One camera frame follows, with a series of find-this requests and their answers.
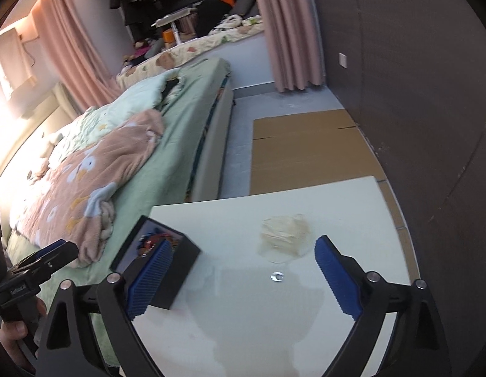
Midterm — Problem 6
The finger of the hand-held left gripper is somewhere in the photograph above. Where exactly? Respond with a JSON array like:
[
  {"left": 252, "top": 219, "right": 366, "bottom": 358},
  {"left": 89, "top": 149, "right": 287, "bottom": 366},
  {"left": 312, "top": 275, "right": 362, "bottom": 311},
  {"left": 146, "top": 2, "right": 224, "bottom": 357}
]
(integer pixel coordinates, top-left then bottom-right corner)
[{"left": 5, "top": 239, "right": 79, "bottom": 283}]

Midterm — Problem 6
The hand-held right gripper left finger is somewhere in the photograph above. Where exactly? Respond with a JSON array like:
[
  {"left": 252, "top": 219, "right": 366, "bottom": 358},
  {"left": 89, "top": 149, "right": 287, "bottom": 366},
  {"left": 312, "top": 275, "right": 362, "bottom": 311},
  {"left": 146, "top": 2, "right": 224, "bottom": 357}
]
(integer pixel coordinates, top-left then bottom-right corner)
[{"left": 35, "top": 239, "right": 175, "bottom": 377}]

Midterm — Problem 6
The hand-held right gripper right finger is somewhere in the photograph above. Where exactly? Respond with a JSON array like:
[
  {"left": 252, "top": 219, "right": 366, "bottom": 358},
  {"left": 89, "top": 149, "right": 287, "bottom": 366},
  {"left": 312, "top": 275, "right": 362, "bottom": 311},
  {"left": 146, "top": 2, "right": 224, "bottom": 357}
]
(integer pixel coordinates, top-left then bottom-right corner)
[{"left": 314, "top": 235, "right": 452, "bottom": 377}]

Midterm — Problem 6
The black jewelry box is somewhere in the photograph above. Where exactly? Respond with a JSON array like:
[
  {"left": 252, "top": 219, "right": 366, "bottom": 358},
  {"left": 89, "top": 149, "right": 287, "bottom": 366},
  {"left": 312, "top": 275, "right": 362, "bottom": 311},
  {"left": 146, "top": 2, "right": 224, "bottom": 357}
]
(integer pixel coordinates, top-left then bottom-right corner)
[{"left": 109, "top": 215, "right": 202, "bottom": 310}]

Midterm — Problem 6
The red bead bracelet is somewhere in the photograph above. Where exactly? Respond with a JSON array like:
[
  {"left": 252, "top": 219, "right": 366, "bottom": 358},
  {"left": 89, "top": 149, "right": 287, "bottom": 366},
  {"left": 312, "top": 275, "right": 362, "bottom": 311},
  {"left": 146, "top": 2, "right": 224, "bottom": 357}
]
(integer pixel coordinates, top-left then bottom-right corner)
[{"left": 143, "top": 236, "right": 166, "bottom": 253}]

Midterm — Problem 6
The person's left hand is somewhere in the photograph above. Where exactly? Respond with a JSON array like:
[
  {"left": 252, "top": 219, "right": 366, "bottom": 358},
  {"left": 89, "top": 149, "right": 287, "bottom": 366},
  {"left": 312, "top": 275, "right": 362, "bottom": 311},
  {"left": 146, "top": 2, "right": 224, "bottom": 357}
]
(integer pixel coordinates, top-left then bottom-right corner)
[{"left": 0, "top": 296, "right": 49, "bottom": 374}]

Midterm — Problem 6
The clear plastic bag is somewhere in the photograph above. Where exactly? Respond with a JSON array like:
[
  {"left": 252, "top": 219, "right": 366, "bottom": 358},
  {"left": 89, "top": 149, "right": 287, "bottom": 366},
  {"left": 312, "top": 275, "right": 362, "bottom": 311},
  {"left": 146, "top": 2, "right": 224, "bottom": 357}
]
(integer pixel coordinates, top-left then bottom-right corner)
[{"left": 260, "top": 213, "right": 311, "bottom": 263}]

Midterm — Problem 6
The peach floral blanket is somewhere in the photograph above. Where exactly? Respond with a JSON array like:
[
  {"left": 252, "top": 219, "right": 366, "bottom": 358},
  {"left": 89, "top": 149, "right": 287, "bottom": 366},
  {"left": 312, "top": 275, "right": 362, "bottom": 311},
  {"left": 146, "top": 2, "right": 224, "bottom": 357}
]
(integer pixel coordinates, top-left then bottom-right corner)
[{"left": 11, "top": 109, "right": 166, "bottom": 268}]

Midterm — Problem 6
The brown cardboard sheet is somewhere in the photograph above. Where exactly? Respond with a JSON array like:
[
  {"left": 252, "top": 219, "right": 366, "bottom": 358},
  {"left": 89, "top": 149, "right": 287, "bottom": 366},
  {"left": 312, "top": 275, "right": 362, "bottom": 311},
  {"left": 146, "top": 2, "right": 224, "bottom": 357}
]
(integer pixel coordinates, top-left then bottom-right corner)
[{"left": 249, "top": 108, "right": 409, "bottom": 232}]

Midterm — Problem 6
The bed with green sheet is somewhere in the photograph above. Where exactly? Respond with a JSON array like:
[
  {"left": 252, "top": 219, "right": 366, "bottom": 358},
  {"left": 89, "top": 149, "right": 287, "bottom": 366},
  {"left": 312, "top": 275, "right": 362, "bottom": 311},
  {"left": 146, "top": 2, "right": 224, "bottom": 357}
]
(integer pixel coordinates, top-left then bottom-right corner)
[{"left": 0, "top": 58, "right": 235, "bottom": 366}]

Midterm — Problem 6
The beige headboard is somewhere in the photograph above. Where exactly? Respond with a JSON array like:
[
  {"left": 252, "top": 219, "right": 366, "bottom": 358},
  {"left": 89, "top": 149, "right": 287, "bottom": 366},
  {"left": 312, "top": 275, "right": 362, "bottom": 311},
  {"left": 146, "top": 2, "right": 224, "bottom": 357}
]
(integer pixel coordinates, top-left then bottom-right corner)
[{"left": 0, "top": 82, "right": 80, "bottom": 189}]

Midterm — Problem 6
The pale green floral quilt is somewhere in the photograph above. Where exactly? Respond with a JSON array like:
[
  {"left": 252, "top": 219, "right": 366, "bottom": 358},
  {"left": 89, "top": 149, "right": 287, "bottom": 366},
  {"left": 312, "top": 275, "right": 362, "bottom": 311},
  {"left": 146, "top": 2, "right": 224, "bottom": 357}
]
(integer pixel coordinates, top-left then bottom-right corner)
[{"left": 47, "top": 67, "right": 183, "bottom": 166}]

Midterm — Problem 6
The dark cloth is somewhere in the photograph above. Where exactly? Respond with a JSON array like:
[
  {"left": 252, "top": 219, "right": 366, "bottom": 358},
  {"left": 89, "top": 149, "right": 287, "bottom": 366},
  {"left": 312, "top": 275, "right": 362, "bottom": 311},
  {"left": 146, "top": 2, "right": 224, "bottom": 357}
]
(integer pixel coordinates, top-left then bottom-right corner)
[{"left": 160, "top": 79, "right": 181, "bottom": 105}]

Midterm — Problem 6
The white hanging cloth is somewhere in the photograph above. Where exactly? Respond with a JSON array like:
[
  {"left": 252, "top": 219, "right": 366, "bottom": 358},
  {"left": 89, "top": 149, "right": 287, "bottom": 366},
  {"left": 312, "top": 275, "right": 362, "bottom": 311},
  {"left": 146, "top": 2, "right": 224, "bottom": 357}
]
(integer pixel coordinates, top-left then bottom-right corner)
[{"left": 0, "top": 27, "right": 37, "bottom": 101}]

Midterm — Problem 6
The pink curtain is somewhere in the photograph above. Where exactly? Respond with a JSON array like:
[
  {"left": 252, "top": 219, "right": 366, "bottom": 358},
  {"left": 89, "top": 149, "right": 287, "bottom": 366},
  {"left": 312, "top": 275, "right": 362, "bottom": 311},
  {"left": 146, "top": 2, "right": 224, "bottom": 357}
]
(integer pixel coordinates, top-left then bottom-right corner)
[
  {"left": 31, "top": 0, "right": 122, "bottom": 112},
  {"left": 247, "top": 0, "right": 328, "bottom": 93}
]

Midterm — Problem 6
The dark brown wardrobe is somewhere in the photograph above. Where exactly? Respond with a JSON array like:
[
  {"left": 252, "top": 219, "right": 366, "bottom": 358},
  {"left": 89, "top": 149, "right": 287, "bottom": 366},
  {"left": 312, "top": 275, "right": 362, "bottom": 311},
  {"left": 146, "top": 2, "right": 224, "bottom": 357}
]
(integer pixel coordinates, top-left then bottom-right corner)
[{"left": 306, "top": 0, "right": 486, "bottom": 323}]

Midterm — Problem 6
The pile of clothes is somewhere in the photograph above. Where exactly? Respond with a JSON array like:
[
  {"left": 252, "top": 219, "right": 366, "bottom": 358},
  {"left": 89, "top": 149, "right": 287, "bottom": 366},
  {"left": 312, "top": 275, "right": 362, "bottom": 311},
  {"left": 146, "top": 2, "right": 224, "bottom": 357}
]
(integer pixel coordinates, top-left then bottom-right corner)
[{"left": 123, "top": 39, "right": 165, "bottom": 67}]

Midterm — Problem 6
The white folding stand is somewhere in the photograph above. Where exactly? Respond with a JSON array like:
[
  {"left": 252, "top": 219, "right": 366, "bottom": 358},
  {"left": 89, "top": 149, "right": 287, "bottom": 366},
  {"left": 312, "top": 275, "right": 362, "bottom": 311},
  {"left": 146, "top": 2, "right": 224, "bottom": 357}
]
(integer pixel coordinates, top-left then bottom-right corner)
[{"left": 152, "top": 8, "right": 196, "bottom": 46}]

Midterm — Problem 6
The black and white plush toy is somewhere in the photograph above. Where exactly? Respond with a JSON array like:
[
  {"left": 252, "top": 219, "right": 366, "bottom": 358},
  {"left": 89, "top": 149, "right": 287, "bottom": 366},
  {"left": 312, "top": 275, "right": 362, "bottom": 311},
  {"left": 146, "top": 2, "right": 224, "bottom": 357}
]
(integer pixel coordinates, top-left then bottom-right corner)
[{"left": 209, "top": 14, "right": 263, "bottom": 34}]

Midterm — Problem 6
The black bag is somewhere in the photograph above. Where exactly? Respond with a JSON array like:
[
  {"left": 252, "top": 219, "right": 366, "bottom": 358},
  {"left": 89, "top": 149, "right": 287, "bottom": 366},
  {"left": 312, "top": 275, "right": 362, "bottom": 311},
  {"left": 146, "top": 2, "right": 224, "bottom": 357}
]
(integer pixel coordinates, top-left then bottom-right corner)
[{"left": 196, "top": 0, "right": 232, "bottom": 36}]

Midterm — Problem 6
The grey cushion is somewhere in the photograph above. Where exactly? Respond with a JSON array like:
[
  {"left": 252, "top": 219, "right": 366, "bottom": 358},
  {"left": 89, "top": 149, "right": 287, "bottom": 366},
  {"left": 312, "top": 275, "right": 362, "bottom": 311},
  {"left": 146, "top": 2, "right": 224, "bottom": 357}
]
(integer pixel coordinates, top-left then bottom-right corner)
[{"left": 231, "top": 0, "right": 261, "bottom": 18}]

